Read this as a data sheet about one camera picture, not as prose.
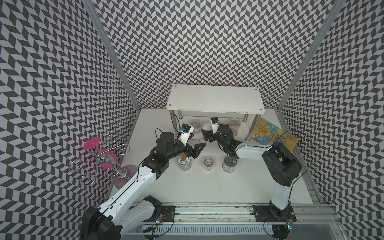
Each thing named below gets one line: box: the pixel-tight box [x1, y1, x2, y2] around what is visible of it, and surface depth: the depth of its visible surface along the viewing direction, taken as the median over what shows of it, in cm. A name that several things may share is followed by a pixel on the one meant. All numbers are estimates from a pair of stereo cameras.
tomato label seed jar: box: [177, 153, 192, 171], surface depth 84 cm
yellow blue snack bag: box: [251, 117, 299, 152], surface depth 103 cm
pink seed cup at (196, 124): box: [190, 119, 201, 134], surface depth 95 cm
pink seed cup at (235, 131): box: [231, 127, 239, 137], surface depth 96 cm
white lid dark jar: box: [203, 122, 213, 132], surface depth 90 cm
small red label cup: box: [203, 156, 214, 171], surface depth 87 cm
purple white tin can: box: [222, 155, 237, 173], surface depth 84 cm
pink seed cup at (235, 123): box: [229, 118, 241, 128], surface depth 98 cm
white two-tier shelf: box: [166, 84, 265, 142], surface depth 79 cm
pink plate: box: [83, 137, 101, 150], surface depth 70 cm
